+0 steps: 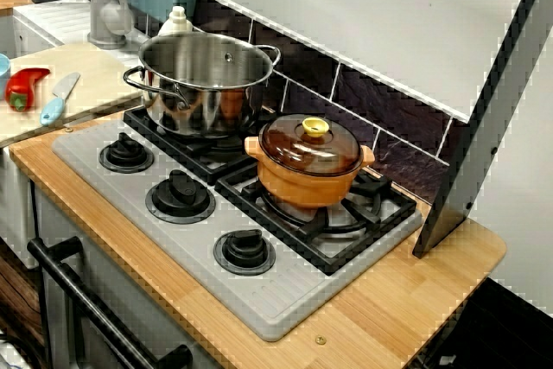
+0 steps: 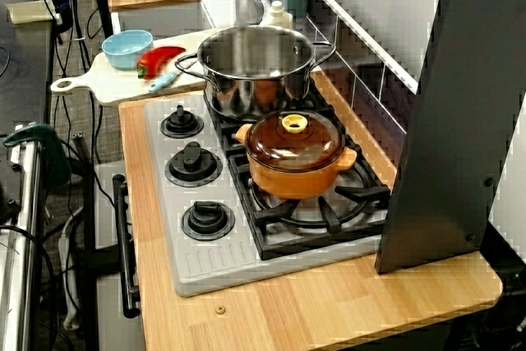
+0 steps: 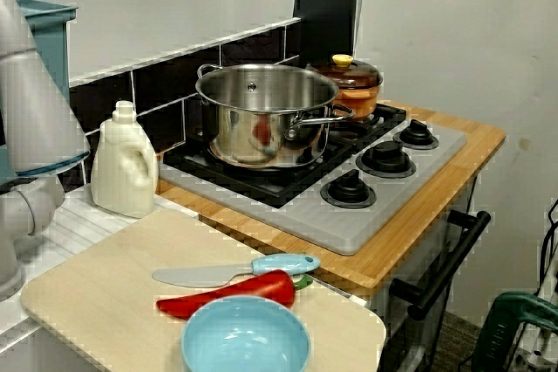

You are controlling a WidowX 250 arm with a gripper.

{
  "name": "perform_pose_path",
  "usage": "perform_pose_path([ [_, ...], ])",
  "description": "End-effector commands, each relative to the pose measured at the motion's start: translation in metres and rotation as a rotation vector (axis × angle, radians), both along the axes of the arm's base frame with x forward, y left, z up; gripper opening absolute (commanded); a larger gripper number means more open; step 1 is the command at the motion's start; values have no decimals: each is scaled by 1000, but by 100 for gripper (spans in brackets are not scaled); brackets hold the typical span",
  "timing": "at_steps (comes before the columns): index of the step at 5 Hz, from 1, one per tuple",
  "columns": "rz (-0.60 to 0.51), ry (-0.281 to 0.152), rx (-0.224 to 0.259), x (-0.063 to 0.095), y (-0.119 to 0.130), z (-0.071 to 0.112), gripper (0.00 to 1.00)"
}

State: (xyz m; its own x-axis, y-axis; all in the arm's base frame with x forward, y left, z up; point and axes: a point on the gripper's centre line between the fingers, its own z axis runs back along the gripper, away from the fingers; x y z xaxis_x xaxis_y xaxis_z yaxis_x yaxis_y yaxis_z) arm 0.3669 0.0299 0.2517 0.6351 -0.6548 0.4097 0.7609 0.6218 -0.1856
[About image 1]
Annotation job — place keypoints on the stainless steel pot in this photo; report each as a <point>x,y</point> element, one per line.
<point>203,110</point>

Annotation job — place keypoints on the brown lid with yellow knob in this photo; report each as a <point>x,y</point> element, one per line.
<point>294,148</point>

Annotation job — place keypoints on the orange toy pot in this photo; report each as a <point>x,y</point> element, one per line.
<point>302,189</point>

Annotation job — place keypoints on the black burner grate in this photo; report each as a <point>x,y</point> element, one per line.
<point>203,157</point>
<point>337,252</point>

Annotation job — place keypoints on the black stove knob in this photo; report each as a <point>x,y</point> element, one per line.
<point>244,252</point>
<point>179,198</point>
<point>125,155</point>

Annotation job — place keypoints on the dark tile backsplash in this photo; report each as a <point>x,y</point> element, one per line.
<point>367,105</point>

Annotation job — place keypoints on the grey stove top plate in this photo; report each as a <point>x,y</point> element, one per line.
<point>281,295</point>

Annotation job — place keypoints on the white detergent bottle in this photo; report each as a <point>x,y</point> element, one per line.
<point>175,23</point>

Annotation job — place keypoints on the white toy kitchen cabinet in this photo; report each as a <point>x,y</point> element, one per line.
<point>129,300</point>

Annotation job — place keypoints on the light wooden cutting board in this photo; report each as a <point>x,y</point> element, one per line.
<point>86,84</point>

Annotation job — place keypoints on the white sink unit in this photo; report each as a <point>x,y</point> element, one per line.
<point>52,23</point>

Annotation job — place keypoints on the red toy pepper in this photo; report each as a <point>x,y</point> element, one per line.
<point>23,86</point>

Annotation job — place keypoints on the light blue bowl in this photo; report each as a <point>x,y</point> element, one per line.
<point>3,71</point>

